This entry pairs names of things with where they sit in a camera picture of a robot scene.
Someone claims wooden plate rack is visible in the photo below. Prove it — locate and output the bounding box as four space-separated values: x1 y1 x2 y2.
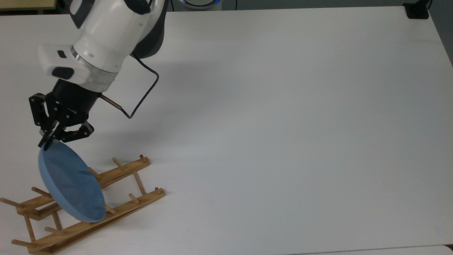
0 154 166 255

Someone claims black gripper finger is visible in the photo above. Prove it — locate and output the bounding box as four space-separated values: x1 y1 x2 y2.
29 93 71 150
53 120 95 143

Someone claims blue round plate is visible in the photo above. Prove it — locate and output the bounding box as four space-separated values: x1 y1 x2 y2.
38 139 107 223

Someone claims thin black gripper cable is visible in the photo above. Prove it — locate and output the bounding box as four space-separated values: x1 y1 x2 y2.
100 53 160 119

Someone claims white robot base blue light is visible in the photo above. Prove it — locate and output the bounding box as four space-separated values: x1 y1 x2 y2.
179 0 223 10

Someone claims black table clamp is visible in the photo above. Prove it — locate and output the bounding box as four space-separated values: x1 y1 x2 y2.
403 0 430 19

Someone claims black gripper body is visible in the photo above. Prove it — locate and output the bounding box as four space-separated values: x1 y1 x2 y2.
48 79 102 123

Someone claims yellow wooden board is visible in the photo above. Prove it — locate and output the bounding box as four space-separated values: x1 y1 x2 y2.
0 0 57 11

